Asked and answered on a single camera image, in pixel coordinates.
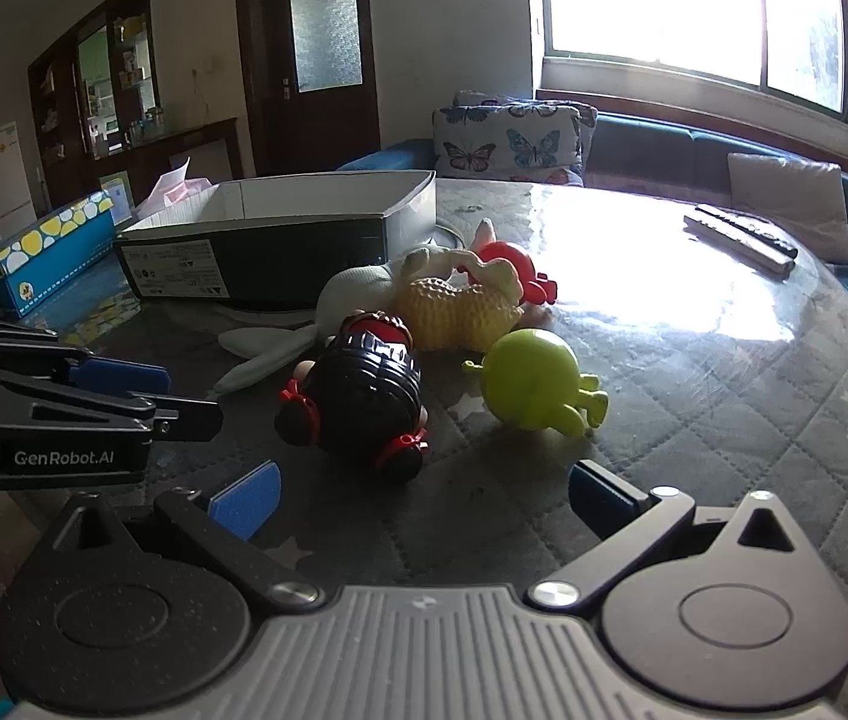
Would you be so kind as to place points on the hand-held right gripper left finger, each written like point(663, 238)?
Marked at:
point(248, 499)

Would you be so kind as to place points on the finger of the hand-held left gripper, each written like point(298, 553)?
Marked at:
point(120, 376)
point(184, 420)

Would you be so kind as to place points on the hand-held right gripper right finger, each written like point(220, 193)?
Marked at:
point(600, 495)

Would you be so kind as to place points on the green alien toy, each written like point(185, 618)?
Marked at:
point(529, 379)

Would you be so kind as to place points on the black and red doll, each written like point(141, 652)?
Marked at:
point(371, 386)

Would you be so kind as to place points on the grey cardboard box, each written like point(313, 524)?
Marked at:
point(259, 255)

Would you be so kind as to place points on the white plush toy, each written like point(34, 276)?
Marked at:
point(353, 289)

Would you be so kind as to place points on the yellow knobbly toy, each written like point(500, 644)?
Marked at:
point(454, 311)

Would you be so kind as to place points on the red toy figure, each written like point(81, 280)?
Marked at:
point(510, 255)

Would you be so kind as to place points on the blue yellow-dotted box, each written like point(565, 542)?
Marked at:
point(49, 247)

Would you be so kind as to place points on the white framed board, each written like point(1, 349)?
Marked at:
point(117, 199)

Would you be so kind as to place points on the pink tissue pack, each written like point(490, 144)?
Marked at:
point(173, 191)

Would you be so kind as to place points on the white refrigerator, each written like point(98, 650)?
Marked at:
point(8, 180)

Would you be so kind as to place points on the dark wooden console table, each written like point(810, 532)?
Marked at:
point(191, 150)

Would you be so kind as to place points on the grey remote control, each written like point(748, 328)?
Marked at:
point(731, 244)

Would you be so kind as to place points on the dark wooden display cabinet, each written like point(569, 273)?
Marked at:
point(64, 90)

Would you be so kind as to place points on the black remote control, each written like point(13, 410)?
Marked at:
point(750, 231)

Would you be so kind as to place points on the blue sofa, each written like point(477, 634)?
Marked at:
point(664, 146)

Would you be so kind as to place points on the white cushion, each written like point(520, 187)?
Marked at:
point(795, 199)

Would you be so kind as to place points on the dark wooden glass door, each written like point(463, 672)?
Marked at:
point(266, 52)

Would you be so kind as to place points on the butterfly print pillow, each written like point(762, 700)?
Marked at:
point(544, 106)
point(506, 146)

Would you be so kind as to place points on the window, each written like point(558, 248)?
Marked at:
point(656, 7)

